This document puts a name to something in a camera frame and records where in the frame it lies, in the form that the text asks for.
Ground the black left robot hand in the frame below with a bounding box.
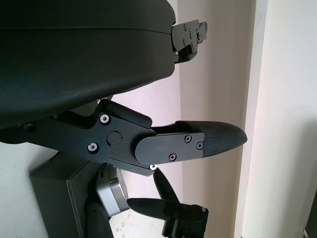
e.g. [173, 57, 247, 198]
[0, 0, 248, 178]

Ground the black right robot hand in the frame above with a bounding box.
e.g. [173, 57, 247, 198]
[84, 168, 210, 238]

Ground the black RealSense box lid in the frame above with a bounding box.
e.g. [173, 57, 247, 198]
[74, 98, 109, 117]

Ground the small silver camera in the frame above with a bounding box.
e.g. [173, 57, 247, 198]
[95, 166, 129, 216]

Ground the black box base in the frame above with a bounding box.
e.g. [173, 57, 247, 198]
[29, 151, 117, 238]

